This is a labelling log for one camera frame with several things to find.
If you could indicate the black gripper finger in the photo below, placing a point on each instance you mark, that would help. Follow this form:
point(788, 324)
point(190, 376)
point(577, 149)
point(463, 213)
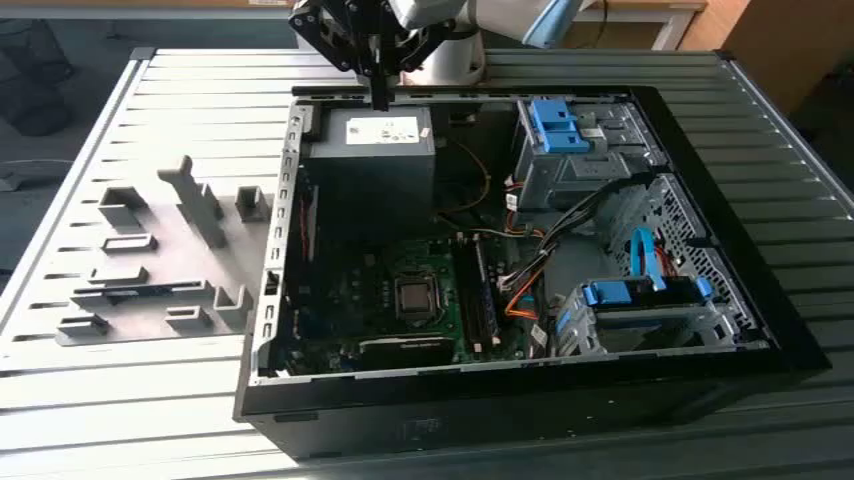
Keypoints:
point(321, 37)
point(427, 47)

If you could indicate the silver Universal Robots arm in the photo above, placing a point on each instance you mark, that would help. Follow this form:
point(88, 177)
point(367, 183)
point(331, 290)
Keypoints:
point(454, 60)

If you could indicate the black RAM slot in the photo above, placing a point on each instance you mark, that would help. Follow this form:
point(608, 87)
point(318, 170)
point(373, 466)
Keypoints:
point(470, 300)
point(463, 300)
point(477, 300)

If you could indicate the grey power supply unit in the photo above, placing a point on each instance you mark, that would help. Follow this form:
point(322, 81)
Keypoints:
point(374, 145)

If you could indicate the blue plastic drive latch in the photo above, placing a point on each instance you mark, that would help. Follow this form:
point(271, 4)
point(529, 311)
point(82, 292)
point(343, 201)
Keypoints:
point(561, 127)

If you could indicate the grey metal optical bay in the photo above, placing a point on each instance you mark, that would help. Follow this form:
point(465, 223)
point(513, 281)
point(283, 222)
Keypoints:
point(574, 175)

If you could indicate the white desk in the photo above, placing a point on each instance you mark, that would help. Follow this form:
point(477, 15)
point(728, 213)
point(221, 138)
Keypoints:
point(670, 27)

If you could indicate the green motherboard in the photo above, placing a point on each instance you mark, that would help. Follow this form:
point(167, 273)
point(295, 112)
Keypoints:
point(430, 260)

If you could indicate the grey parts rack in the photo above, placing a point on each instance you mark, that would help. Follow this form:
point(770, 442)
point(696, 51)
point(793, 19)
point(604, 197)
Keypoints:
point(167, 240)

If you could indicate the silver CPU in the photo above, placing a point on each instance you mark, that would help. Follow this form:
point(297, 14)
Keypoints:
point(417, 298)

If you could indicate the wooden cabinet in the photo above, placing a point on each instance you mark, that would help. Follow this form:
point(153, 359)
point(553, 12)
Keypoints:
point(788, 40)

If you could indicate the hard disk in blue carrier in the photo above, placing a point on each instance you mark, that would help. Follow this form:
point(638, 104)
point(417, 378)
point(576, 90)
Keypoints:
point(608, 293)

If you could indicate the black graphics card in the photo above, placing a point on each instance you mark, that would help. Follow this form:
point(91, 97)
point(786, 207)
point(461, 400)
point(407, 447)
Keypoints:
point(407, 351)

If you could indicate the grey metal disk bay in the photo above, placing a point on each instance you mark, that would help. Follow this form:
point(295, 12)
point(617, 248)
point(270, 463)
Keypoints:
point(668, 320)

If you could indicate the black PC case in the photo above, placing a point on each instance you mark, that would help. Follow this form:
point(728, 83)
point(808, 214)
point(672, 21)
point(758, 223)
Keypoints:
point(467, 410)

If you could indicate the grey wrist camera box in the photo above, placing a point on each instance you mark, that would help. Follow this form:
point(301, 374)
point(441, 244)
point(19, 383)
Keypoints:
point(421, 12)

